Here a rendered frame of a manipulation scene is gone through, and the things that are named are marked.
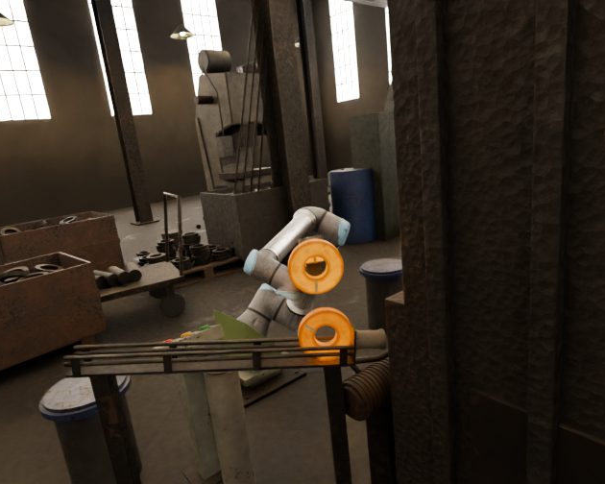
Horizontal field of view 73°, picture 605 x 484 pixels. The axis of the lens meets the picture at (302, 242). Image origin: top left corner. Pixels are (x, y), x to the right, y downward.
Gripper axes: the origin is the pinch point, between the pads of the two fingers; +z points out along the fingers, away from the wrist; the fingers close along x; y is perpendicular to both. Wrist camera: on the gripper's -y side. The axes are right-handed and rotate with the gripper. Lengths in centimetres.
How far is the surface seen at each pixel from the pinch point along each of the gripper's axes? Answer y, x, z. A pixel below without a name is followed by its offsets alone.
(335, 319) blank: -17.5, 3.8, -0.6
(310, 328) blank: -19.3, -3.6, -1.0
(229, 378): -37, -33, -28
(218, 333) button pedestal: -23, -37, -41
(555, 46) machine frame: 25, 33, 63
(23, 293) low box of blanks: 2, -173, -145
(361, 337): -23.9, 10.7, -2.4
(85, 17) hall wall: 707, -459, -955
